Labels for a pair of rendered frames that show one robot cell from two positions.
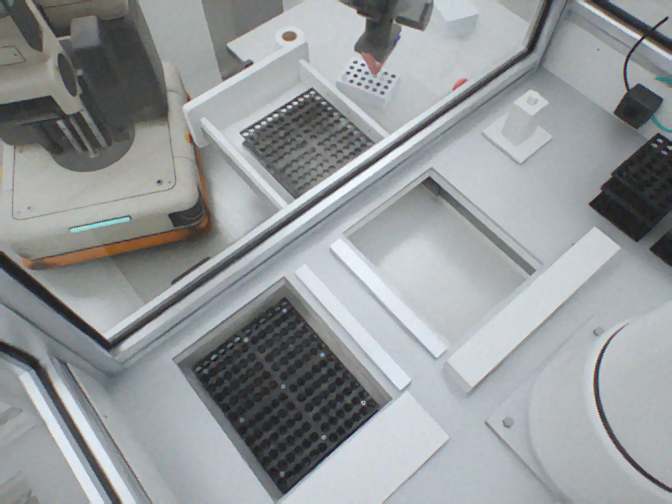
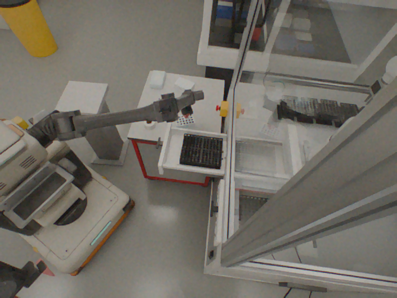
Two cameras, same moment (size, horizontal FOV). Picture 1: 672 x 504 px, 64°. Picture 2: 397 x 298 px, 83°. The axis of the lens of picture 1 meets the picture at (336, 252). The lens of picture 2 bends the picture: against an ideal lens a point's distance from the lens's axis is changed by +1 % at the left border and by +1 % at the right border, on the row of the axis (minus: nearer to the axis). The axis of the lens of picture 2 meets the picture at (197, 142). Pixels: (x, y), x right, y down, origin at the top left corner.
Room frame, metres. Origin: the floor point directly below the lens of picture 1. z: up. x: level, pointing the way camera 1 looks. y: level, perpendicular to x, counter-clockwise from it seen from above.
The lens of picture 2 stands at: (0.25, 0.53, 1.95)
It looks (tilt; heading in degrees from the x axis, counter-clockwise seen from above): 58 degrees down; 311
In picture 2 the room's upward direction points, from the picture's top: 7 degrees clockwise
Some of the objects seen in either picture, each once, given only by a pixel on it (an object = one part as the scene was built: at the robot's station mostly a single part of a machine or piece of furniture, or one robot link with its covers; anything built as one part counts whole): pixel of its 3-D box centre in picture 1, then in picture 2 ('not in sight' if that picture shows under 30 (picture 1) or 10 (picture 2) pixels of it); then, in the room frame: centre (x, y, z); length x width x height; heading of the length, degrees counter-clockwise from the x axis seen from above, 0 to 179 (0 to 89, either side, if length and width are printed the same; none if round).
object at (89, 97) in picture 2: not in sight; (99, 128); (1.55, 0.30, 0.38); 0.30 x 0.30 x 0.76; 43
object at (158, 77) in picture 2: not in sight; (158, 79); (1.33, -0.19, 0.78); 0.15 x 0.10 x 0.04; 130
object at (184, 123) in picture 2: not in sight; (184, 121); (0.91, -0.08, 0.78); 0.12 x 0.08 x 0.04; 62
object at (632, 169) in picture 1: (647, 188); not in sight; (0.47, -0.48, 0.99); 0.12 x 0.09 x 0.09; 129
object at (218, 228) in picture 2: not in sight; (219, 211); (0.35, 0.21, 0.87); 0.29 x 0.02 x 0.11; 129
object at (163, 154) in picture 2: not in sight; (165, 146); (0.79, 0.17, 0.87); 0.29 x 0.02 x 0.11; 129
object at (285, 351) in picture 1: (285, 391); not in sight; (0.19, 0.08, 0.87); 0.22 x 0.18 x 0.06; 39
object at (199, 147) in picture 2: not in sight; (201, 152); (0.64, 0.04, 0.87); 0.22 x 0.18 x 0.06; 39
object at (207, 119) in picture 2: not in sight; (181, 135); (1.04, -0.16, 0.38); 0.62 x 0.58 x 0.76; 129
